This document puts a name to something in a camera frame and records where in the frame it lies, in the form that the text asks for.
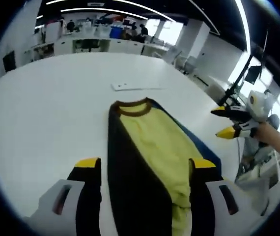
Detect person's right hand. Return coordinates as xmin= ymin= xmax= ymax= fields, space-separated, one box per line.
xmin=255 ymin=122 xmax=278 ymax=147

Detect white flat perforated strip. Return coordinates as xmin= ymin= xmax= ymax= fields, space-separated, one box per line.
xmin=111 ymin=82 xmax=168 ymax=92

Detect black waste bin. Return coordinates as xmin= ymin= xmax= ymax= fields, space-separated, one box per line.
xmin=2 ymin=50 xmax=17 ymax=72

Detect yellow garment blue grey sleeves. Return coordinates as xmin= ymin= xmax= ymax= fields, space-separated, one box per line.
xmin=105 ymin=97 xmax=223 ymax=236

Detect white counter row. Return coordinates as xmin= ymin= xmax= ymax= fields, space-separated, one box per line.
xmin=23 ymin=36 xmax=170 ymax=62

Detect white square pillar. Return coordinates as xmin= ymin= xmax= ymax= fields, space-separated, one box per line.
xmin=174 ymin=19 xmax=211 ymax=62

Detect blue plastic crate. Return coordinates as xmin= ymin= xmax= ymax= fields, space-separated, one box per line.
xmin=110 ymin=26 xmax=123 ymax=39

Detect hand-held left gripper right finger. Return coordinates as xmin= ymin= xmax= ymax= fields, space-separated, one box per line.
xmin=188 ymin=158 xmax=261 ymax=236

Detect black tripod stand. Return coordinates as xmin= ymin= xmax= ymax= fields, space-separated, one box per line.
xmin=218 ymin=29 xmax=270 ymax=106

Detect white standing panel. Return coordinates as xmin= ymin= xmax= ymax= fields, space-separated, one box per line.
xmin=45 ymin=22 xmax=63 ymax=44

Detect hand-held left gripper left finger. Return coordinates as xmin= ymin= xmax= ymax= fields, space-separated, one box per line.
xmin=29 ymin=156 xmax=103 ymax=236

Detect black mounted monitor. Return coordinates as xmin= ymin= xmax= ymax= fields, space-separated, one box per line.
xmin=244 ymin=65 xmax=262 ymax=84

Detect black office chair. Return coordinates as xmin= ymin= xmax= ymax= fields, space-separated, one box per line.
xmin=81 ymin=39 xmax=100 ymax=52

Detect ceiling light strip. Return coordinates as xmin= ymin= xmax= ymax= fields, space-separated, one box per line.
xmin=237 ymin=0 xmax=252 ymax=53
xmin=61 ymin=7 xmax=143 ymax=20
xmin=112 ymin=0 xmax=175 ymax=23

